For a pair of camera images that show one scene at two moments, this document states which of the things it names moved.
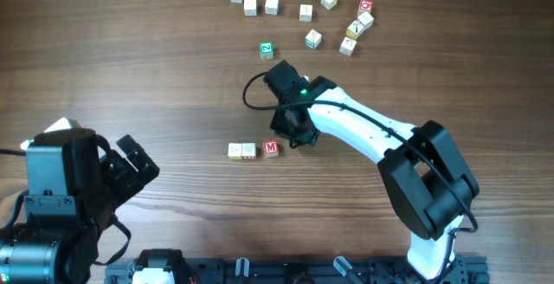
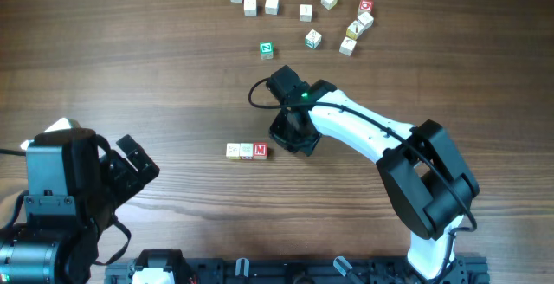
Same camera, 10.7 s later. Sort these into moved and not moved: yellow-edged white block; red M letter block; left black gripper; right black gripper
Moved: red M letter block
Not moved: right black gripper; left black gripper; yellow-edged white block
